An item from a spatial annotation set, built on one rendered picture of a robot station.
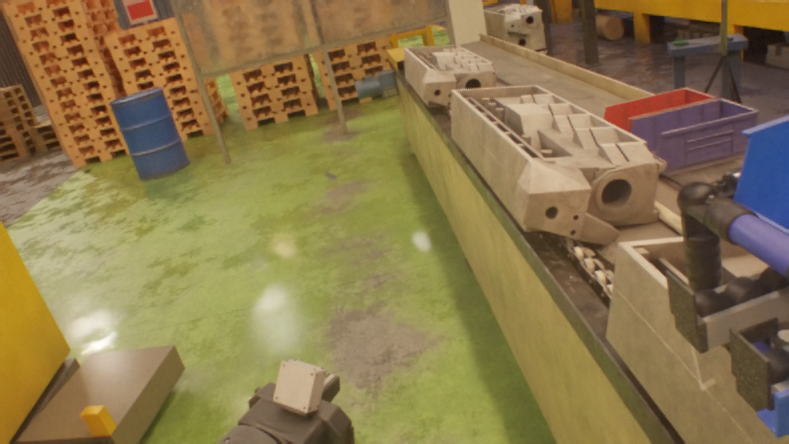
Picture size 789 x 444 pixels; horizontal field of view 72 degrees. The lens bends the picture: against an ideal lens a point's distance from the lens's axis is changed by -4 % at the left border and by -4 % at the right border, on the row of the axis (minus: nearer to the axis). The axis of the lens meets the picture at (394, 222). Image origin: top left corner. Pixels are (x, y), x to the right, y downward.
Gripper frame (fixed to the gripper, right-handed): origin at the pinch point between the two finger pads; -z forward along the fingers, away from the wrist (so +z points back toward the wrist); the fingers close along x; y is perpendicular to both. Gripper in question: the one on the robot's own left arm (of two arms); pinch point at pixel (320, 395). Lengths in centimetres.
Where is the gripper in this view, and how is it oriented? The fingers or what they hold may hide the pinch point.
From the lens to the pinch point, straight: 68.1
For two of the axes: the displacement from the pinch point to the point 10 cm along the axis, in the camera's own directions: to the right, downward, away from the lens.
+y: -0.1, -9.2, -3.9
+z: -4.4, 3.5, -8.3
